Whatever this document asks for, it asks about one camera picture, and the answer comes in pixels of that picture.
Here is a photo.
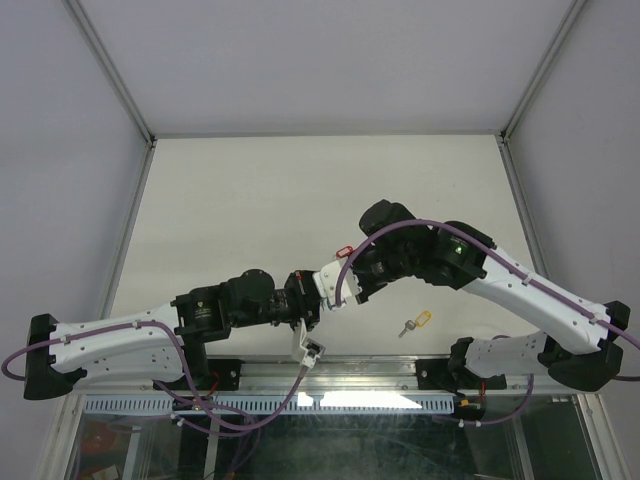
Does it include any aluminium frame post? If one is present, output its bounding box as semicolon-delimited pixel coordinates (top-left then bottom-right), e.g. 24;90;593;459
62;0;156;146
499;0;591;142

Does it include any key with red tag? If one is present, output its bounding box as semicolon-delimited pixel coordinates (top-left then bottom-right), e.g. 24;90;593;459
334;245;354;260

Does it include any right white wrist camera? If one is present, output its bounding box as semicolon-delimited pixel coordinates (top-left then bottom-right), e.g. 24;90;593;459
313;259;361;308

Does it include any grey slotted cable duct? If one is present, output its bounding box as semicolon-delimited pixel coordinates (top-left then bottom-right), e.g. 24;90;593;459
84;391;454;416

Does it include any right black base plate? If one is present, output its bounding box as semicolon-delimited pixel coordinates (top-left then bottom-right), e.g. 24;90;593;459
414;358;507;393

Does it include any left aluminium frame post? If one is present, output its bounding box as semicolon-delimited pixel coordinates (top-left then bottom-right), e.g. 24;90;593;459
62;0;156;146

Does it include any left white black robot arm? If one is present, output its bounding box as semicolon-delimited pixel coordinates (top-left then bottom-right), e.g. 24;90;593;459
23;269;323;401

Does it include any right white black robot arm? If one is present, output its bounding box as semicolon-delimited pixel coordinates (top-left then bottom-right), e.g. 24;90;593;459
350;200;630;392

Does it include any key with yellow tag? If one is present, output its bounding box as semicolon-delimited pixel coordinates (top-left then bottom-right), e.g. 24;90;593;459
398;310;432;338

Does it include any large keyring with coloured keys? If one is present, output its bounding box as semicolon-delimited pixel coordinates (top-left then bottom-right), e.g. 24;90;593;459
321;298;336;311

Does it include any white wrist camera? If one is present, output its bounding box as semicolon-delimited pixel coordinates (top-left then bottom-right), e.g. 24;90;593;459
291;320;325;370
313;259;361;308

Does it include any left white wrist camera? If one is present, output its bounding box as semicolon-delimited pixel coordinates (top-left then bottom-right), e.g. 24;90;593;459
291;320;325;370

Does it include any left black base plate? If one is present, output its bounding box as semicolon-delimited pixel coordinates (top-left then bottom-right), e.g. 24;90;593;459
151;357;242;392

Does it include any right aluminium frame post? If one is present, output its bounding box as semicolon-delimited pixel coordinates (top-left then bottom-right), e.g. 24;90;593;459
499;0;591;142

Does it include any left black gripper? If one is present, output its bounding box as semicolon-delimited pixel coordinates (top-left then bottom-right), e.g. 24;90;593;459
232;270;322;336

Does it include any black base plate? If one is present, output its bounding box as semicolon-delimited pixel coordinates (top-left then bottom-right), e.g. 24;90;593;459
151;357;242;392
414;358;507;393

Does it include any aluminium mounting rail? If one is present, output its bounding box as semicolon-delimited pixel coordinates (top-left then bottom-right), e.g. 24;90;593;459
74;355;579;396

